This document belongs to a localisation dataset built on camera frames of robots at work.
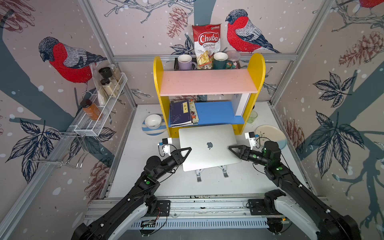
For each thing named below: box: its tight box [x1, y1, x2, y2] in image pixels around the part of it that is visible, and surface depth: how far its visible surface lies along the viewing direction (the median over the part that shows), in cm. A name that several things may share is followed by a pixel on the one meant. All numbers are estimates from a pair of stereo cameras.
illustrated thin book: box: [189, 98, 199, 125], surface depth 97 cm
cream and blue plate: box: [254, 124, 288, 150], surface depth 104 cm
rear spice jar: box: [107, 64, 123, 84], surface depth 87 cm
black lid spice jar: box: [98, 67, 113, 79], surface depth 80 cm
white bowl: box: [144, 114, 162, 130], surface depth 107 cm
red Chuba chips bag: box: [192, 24, 221, 70], surface depth 83 cm
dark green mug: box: [213, 47, 229, 70], surface depth 86 cm
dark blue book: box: [169, 99, 193, 128], surface depth 94 cm
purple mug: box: [177, 54, 197, 71], surface depth 85 cm
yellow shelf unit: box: [153, 53, 266, 139], surface depth 86 cm
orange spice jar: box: [80, 99, 103, 121], surface depth 68 cm
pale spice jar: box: [100, 78, 118, 98], surface depth 79 cm
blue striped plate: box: [141, 113, 167, 136], surface depth 106 cm
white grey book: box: [234, 93, 251, 118], surface depth 87 cm
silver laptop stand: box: [195, 165, 229, 182], surface depth 85 cm
